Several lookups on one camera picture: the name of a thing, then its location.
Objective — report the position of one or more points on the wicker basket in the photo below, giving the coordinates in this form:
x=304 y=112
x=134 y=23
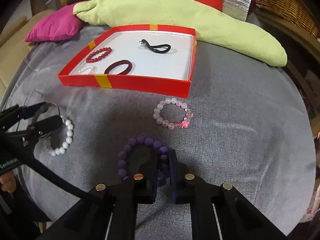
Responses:
x=294 y=11

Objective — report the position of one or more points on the red shallow box lid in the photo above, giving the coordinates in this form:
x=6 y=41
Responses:
x=151 y=58

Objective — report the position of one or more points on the grey bed blanket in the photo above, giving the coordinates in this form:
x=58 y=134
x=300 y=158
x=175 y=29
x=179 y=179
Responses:
x=250 y=126

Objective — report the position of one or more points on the beige sofa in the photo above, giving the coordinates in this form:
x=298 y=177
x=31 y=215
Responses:
x=13 y=47

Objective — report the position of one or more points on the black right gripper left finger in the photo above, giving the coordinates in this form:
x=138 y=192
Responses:
x=111 y=212

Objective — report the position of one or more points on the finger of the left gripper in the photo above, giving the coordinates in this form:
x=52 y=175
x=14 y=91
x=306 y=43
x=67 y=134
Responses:
x=43 y=127
x=27 y=112

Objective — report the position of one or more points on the wooden side shelf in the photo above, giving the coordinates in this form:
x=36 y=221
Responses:
x=302 y=59

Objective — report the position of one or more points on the light green folded duvet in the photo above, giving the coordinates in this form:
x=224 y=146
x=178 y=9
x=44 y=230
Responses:
x=211 y=25

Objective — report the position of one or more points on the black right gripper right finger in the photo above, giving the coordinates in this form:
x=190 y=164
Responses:
x=218 y=212

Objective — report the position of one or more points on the magenta pillow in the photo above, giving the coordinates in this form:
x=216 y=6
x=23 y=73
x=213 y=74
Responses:
x=58 y=26

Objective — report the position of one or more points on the silver metal bangle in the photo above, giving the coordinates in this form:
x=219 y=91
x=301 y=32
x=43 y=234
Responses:
x=42 y=110

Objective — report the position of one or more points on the person's left hand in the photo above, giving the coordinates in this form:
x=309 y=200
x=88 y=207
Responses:
x=8 y=182

